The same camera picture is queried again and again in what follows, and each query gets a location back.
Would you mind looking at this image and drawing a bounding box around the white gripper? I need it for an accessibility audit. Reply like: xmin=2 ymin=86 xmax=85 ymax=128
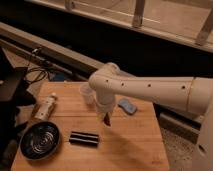
xmin=96 ymin=93 xmax=116 ymax=122

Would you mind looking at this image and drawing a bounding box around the red chili pepper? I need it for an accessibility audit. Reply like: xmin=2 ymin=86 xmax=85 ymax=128
xmin=104 ymin=113 xmax=111 ymax=126

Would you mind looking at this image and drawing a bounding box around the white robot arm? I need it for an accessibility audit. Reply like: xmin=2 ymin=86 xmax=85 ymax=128
xmin=88 ymin=63 xmax=213 ymax=171

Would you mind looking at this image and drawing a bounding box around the dark ceramic bowl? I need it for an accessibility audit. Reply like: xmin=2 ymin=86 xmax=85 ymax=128
xmin=20 ymin=121 xmax=60 ymax=160

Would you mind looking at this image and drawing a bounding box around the translucent plastic cup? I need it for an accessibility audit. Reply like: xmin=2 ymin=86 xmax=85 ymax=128
xmin=79 ymin=82 xmax=95 ymax=105

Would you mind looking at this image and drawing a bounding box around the blue sponge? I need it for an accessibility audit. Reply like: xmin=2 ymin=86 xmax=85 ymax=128
xmin=118 ymin=98 xmax=137 ymax=115

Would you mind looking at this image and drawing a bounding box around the black striped block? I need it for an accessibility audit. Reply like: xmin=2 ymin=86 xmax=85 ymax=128
xmin=69 ymin=131 xmax=99 ymax=147

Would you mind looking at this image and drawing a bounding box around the white plastic bottle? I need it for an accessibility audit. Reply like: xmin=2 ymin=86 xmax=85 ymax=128
xmin=35 ymin=93 xmax=57 ymax=120

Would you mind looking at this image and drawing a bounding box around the black equipment left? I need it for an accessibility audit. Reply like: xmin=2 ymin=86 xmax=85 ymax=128
xmin=0 ymin=47 xmax=36 ymax=158

